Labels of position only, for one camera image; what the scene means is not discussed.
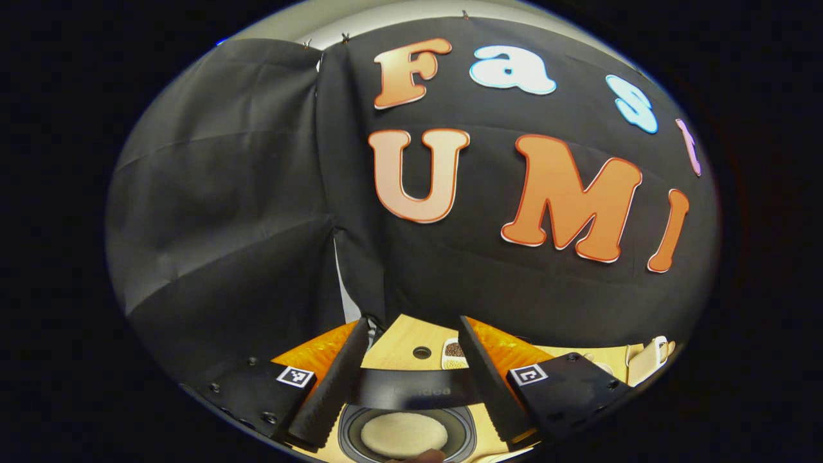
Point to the white rice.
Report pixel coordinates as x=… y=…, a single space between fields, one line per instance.
x=402 y=432

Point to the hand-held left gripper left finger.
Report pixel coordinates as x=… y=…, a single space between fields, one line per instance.
x=331 y=392

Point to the dark grey rice cooker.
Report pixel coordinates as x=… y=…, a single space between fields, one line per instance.
x=418 y=389

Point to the white divided seasoning dish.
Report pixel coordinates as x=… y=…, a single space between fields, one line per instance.
x=453 y=362

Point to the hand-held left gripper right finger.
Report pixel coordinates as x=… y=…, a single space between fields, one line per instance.
x=492 y=386

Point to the white toaster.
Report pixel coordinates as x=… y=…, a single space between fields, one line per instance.
x=643 y=366

